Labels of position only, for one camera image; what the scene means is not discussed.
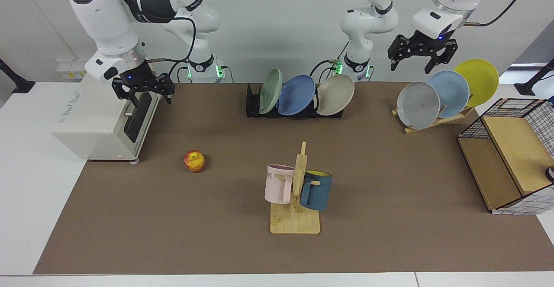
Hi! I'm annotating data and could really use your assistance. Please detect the beige plate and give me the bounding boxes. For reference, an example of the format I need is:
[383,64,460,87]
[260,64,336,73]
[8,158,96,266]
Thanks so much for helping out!
[316,74,355,116]

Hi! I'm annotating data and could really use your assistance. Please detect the pale green plate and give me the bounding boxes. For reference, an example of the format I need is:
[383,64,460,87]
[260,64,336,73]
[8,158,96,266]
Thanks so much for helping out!
[259,68,283,115]

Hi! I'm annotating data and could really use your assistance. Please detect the brown table cloth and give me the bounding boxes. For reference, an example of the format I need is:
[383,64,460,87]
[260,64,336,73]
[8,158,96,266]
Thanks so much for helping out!
[33,82,554,274]

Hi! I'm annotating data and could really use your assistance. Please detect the wooden plate rack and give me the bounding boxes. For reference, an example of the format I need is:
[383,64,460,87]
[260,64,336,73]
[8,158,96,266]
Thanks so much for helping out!
[392,105,474,134]

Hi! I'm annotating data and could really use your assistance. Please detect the black dish rack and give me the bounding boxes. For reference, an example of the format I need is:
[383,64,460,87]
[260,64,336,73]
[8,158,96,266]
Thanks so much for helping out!
[246,84,345,119]

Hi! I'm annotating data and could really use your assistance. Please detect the yellow plate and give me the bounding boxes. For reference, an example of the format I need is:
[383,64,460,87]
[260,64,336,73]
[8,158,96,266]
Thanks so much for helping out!
[454,59,499,107]

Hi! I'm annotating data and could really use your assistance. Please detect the dark blue cup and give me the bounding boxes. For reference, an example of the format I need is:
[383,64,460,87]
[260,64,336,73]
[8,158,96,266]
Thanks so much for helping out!
[300,170,333,212]

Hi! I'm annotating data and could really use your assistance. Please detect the wooden cup stand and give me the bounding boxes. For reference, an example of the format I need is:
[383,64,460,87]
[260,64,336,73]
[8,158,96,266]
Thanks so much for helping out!
[270,141,321,234]

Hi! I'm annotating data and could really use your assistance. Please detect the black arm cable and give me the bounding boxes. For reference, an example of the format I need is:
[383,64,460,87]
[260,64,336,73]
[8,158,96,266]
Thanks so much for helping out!
[145,14,197,80]
[465,0,537,27]

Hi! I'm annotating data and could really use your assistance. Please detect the light blue plate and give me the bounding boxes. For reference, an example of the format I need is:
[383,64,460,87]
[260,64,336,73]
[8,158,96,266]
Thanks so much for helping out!
[426,70,470,119]

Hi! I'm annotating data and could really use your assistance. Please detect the pink cup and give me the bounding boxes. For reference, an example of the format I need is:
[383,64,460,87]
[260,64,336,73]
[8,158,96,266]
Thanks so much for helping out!
[264,164,296,204]

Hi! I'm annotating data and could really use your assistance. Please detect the white wall socket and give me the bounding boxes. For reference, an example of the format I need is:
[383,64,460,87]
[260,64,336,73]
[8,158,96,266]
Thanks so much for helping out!
[56,59,89,80]

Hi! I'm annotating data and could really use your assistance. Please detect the wire basket with wooden floor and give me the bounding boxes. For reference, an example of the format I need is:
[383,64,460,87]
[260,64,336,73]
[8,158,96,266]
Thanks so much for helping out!
[457,98,554,215]

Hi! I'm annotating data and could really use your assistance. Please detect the black base cable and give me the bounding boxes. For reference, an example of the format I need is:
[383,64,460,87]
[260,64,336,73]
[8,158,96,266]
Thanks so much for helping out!
[308,40,351,83]

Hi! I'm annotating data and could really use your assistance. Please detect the grey plate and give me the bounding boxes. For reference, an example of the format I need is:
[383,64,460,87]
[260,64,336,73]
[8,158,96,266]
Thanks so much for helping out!
[396,82,441,130]

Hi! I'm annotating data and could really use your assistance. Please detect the pale toaster oven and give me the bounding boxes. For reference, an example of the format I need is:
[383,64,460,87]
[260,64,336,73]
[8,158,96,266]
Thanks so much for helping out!
[51,73,163,163]

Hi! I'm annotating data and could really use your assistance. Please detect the red yellow apple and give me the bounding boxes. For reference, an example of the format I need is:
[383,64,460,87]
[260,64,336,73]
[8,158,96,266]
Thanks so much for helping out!
[184,150,206,173]

